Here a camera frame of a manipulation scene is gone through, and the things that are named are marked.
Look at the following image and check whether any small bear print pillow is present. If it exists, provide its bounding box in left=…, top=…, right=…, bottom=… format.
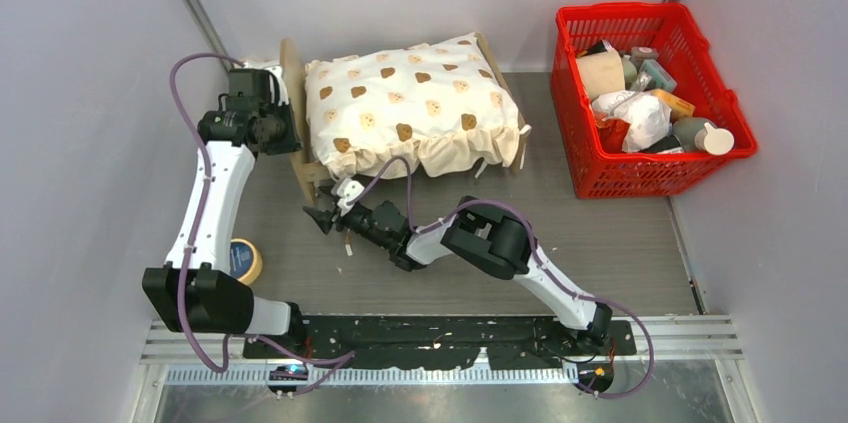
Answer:
left=242, top=59, right=283, bottom=77

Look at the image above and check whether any red plastic basket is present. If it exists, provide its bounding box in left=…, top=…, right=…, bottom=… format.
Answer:
left=551, top=2, right=758, bottom=199

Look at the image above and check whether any grey bottle with beige cap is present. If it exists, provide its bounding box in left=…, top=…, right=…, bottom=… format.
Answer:
left=672, top=117, right=735, bottom=156

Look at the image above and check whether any tape roll with blue core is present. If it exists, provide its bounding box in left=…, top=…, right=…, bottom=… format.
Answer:
left=229, top=238, right=263, bottom=286

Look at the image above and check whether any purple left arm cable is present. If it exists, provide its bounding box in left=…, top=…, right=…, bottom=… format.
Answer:
left=168, top=52, right=356, bottom=398

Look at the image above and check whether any teal box in basket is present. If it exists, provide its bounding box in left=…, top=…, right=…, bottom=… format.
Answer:
left=639, top=59, right=678, bottom=93

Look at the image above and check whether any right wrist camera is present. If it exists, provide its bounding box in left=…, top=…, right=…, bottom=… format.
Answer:
left=330, top=177, right=365, bottom=216

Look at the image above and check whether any large bear print cushion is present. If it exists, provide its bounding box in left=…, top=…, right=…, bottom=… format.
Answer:
left=303, top=32, right=533, bottom=181

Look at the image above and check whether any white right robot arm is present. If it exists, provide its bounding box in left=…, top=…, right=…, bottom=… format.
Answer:
left=303, top=193, right=612, bottom=354

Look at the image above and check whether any wooden pet bed frame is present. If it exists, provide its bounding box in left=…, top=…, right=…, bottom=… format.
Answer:
left=278, top=32, right=531, bottom=208

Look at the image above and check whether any yellow box in basket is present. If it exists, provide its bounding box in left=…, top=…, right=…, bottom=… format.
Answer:
left=649, top=89, right=695, bottom=122

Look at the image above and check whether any white crumpled bag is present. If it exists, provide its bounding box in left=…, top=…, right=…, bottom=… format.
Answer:
left=590, top=90, right=671, bottom=153

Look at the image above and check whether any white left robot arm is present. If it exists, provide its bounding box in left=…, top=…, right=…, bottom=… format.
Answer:
left=142, top=66, right=307, bottom=357

